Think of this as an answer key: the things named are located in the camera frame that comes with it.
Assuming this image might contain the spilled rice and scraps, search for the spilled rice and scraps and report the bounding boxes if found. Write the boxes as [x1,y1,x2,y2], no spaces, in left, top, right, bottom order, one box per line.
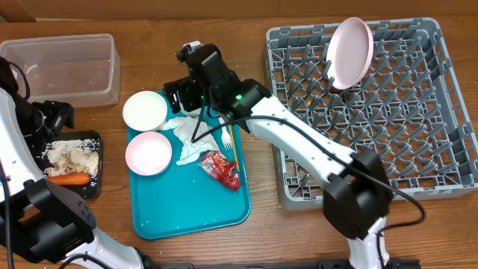
[40,138,100,178]

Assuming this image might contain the clear plastic bin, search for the clear plastic bin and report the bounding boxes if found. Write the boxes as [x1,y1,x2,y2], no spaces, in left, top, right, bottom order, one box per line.
[1,34,121,108]

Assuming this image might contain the crumpled white napkin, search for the crumpled white napkin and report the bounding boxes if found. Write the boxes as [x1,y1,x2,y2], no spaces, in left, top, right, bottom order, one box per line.
[160,117,220,166]

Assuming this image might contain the white plastic cup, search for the white plastic cup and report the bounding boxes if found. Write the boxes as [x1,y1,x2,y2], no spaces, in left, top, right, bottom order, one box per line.
[181,108,201,117]

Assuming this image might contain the pink bowl with food scraps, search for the pink bowl with food scraps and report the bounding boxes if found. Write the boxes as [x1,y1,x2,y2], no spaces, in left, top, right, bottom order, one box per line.
[125,132,173,176]

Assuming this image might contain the grey dishwasher rack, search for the grey dishwasher rack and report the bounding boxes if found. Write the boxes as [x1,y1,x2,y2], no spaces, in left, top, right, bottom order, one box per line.
[264,18,477,200]

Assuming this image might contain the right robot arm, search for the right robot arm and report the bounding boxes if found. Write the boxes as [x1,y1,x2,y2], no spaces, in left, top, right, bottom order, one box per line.
[164,42,393,268]

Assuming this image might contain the orange carrot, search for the orange carrot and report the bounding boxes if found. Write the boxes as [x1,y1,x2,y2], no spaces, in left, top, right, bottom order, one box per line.
[49,173,90,185]

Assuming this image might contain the white bowl with food scraps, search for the white bowl with food scraps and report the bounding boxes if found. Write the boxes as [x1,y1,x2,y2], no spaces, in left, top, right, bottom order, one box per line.
[122,91,168,132]

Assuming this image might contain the black plastic bin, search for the black plastic bin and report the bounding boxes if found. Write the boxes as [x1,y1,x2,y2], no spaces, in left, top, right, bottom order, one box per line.
[34,130,103,200]

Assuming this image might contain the pink round plate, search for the pink round plate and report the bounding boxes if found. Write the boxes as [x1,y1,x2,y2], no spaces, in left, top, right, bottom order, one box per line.
[326,17,373,90]

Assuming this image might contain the wooden chopstick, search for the wooden chopstick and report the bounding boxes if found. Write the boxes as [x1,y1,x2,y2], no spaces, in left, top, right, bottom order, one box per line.
[229,125,240,173]

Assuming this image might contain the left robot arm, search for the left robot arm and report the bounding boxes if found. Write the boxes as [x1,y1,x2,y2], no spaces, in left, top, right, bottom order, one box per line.
[1,58,157,268]

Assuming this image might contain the white plastic fork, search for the white plastic fork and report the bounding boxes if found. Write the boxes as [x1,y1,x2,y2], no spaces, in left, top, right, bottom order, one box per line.
[221,126,232,150]

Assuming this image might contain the teal serving tray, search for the teal serving tray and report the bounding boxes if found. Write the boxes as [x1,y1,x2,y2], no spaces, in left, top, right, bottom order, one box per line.
[125,82,252,241]

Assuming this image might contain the red snack wrapper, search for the red snack wrapper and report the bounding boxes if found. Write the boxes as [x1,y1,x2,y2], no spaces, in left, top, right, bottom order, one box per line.
[199,150,240,191]

